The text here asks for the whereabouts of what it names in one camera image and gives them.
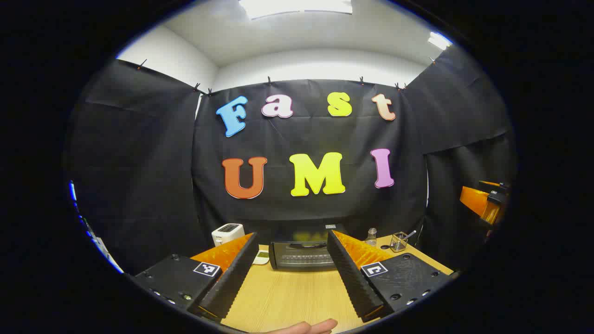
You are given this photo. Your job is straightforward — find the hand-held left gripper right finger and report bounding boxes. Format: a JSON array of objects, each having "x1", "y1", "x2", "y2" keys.
[{"x1": 327, "y1": 230, "x2": 458, "y2": 323}]

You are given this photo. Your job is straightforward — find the white toaster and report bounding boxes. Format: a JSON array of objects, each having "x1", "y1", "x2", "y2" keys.
[{"x1": 211, "y1": 223, "x2": 245, "y2": 248}]

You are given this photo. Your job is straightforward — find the small ceiling light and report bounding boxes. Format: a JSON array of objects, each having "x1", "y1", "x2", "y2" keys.
[{"x1": 427, "y1": 31, "x2": 453, "y2": 51}]

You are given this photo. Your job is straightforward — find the ceiling light panel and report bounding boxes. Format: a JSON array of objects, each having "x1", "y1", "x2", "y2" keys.
[{"x1": 238, "y1": 0, "x2": 354, "y2": 20}]

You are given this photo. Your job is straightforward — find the black electric oven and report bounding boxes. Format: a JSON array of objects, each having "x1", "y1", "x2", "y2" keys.
[{"x1": 268, "y1": 225, "x2": 346, "y2": 271}]

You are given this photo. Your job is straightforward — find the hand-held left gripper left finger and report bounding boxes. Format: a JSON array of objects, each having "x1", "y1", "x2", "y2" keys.
[{"x1": 132, "y1": 232, "x2": 260, "y2": 323}]

